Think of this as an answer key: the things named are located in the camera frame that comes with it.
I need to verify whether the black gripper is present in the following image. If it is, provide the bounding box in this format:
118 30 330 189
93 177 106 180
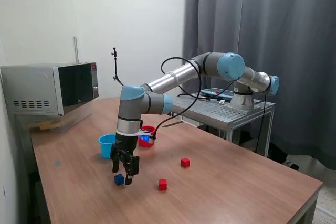
111 132 140 186

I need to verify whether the blue plastic cup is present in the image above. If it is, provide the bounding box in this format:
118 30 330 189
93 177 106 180
98 133 118 159

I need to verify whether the red plastic cup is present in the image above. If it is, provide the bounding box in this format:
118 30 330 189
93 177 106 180
138 125 156 148

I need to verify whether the wooden block stack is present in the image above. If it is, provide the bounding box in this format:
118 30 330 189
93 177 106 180
28 121 57 132

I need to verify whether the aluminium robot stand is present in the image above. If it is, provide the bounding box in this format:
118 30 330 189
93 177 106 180
160 91 276 158

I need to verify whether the silver microwave oven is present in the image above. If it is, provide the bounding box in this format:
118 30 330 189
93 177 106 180
0 62 100 116

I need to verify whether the blue teach pendant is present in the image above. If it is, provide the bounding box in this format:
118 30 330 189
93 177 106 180
201 87 234 99

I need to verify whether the grey curtain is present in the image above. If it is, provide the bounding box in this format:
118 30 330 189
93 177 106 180
182 0 336 171

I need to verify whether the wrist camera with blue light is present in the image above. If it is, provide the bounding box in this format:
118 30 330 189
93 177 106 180
139 127 158 143

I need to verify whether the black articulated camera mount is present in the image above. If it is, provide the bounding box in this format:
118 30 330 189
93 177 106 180
110 47 125 87

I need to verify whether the pendant cable with silver plug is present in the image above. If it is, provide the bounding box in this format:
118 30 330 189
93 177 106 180
177 92 220 102

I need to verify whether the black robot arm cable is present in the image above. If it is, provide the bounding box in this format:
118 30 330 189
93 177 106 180
154 56 235 140

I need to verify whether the white wall pipe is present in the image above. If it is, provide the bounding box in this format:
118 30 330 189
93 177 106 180
73 36 79 63

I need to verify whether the black stand power cable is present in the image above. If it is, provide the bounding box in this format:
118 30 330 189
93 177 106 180
255 94 266 154

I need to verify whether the grey table frame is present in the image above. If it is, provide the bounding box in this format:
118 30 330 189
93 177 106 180
291 182 324 224

